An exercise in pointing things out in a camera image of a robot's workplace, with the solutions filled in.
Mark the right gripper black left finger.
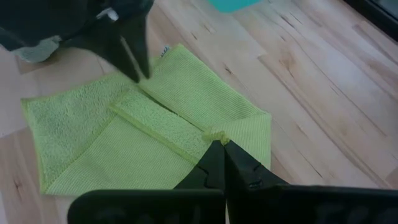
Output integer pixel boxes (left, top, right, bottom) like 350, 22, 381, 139
67, 139, 226, 224

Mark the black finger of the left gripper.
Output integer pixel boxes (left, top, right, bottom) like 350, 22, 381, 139
61, 18, 141, 84
119, 12, 152, 80

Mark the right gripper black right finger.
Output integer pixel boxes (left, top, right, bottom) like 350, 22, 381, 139
224, 139, 398, 224

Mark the lime green microfiber towel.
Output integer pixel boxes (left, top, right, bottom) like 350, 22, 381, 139
20, 43, 272, 197

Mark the teal translucent plastic bin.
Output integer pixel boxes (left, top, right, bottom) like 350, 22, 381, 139
207, 0, 262, 14

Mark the black keyboard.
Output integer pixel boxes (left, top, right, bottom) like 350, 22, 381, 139
341, 0, 398, 43

